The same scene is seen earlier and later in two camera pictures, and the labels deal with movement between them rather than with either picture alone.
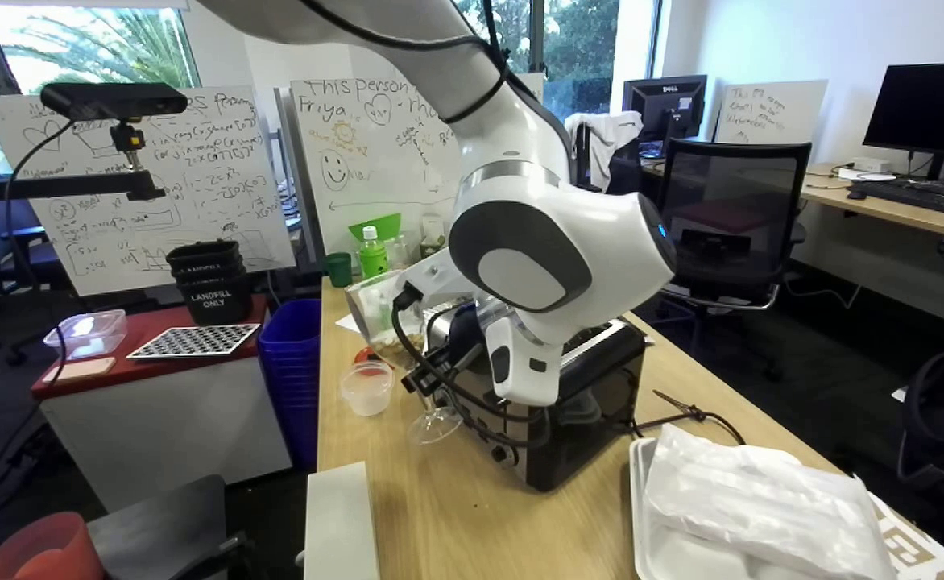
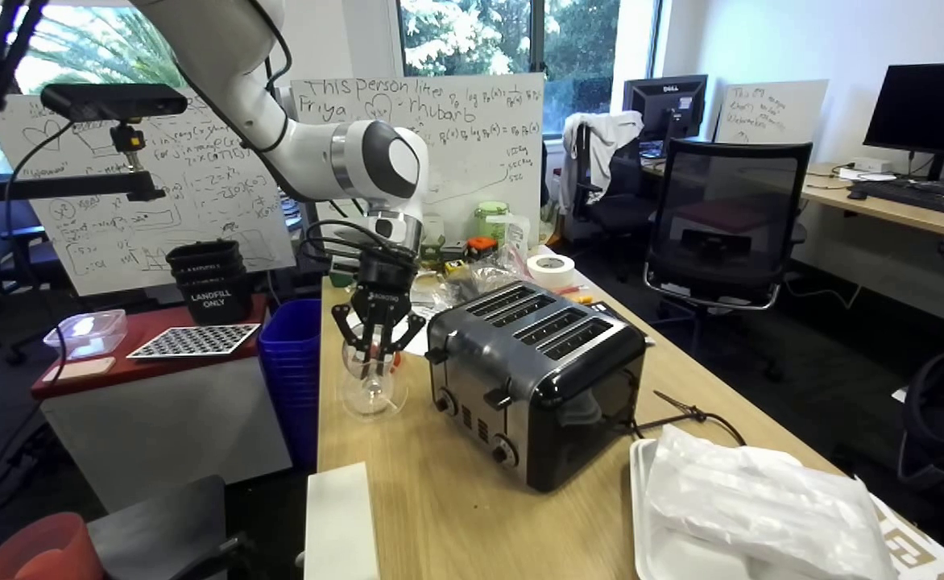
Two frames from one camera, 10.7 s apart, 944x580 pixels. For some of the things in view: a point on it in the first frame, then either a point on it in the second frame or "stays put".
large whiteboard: (210, 162) stays put
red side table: (139, 426) stays put
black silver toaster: (579, 437) stays put
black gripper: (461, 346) → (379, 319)
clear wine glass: (438, 423) → (379, 388)
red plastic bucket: (52, 546) stays put
